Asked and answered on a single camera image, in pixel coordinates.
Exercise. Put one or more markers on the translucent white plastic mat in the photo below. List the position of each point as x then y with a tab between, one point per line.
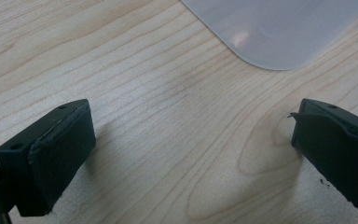
273	28

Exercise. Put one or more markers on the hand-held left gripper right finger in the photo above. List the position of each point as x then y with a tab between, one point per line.
338	149

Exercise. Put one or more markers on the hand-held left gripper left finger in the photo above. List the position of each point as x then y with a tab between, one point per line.
52	155

